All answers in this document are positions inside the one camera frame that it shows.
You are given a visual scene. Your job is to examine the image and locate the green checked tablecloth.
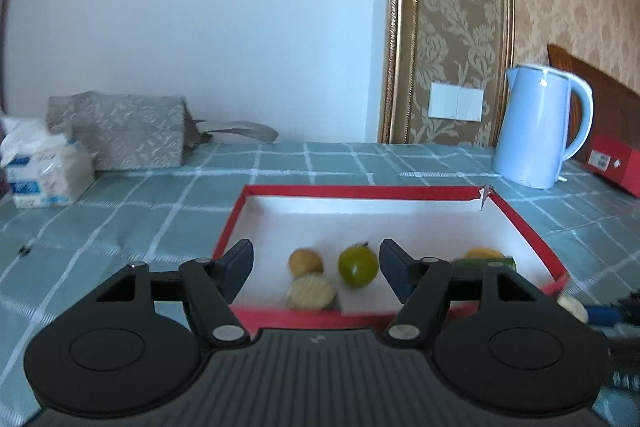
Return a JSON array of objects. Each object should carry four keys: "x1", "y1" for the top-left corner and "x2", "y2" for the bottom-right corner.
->
[{"x1": 1, "y1": 143, "x2": 639, "y2": 426}]

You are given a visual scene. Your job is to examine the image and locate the small brown longan fruit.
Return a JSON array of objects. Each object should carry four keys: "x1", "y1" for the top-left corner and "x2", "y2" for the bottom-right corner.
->
[{"x1": 288, "y1": 248, "x2": 324, "y2": 277}]

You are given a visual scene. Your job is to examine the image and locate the green cucumber piece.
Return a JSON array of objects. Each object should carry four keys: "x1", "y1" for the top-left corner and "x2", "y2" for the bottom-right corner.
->
[{"x1": 450, "y1": 257, "x2": 518, "y2": 281}]

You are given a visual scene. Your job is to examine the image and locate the gold picture frame moulding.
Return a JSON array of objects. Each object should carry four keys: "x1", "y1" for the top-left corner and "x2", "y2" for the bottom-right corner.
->
[{"x1": 378, "y1": 0, "x2": 514, "y2": 146}]

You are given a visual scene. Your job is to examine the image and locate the green tomato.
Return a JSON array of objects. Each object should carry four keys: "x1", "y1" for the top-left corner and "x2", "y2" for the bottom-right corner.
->
[{"x1": 337, "y1": 243, "x2": 378, "y2": 289}]

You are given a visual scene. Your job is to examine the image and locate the red rectangular box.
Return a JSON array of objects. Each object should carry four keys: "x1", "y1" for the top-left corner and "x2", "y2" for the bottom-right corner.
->
[{"x1": 586, "y1": 134, "x2": 640, "y2": 198}]

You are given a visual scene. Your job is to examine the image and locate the white tissue pack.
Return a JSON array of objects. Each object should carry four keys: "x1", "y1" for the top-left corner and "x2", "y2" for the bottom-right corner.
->
[{"x1": 1, "y1": 115, "x2": 96, "y2": 209}]

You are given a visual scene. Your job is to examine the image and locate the white wall switch panel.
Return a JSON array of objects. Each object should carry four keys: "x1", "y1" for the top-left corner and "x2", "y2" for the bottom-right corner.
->
[{"x1": 427, "y1": 82, "x2": 484, "y2": 122}]

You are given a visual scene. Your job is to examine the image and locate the yellow pepper piece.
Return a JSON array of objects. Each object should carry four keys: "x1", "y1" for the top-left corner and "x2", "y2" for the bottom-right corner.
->
[{"x1": 463, "y1": 247, "x2": 506, "y2": 259}]

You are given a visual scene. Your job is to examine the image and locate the light blue electric kettle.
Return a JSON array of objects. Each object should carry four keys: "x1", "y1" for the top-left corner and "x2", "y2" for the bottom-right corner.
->
[{"x1": 492, "y1": 64, "x2": 594, "y2": 190}]

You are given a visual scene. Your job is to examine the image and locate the grey patterned gift bag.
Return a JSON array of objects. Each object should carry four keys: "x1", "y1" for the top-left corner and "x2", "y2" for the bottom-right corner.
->
[{"x1": 46, "y1": 91, "x2": 279, "y2": 171}]

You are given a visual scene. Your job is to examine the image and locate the red shallow tray box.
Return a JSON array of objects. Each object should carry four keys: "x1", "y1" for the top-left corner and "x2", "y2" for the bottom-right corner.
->
[{"x1": 214, "y1": 185, "x2": 570, "y2": 333}]

